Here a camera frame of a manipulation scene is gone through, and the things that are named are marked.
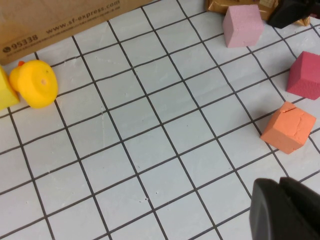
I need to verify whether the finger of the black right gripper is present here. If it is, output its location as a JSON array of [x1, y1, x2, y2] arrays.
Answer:
[[267, 0, 320, 29]]

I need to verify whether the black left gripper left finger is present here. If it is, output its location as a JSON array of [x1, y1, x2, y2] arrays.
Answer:
[[249, 178, 299, 240]]

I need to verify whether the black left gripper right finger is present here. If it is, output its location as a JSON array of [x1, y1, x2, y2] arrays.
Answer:
[[279, 176, 320, 240]]

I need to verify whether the orange cracker snack pack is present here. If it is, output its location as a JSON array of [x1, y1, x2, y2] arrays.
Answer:
[[206, 0, 312, 27]]

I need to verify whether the light pink foam cube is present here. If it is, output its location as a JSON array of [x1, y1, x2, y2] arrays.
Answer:
[[222, 4, 265, 49]]

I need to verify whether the red foam cube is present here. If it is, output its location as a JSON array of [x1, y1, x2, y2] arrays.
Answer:
[[286, 51, 320, 101]]

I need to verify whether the orange foam cube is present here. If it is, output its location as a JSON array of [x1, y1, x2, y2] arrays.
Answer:
[[259, 101, 317, 155]]

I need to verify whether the cardboard box with F2 print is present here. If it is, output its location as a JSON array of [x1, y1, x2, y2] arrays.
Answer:
[[0, 0, 161, 66]]

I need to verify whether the yellow rubber duck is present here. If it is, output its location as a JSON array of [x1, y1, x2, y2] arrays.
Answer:
[[9, 59, 59, 110]]

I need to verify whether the yellow foam block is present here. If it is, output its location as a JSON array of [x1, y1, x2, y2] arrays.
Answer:
[[0, 64, 21, 111]]

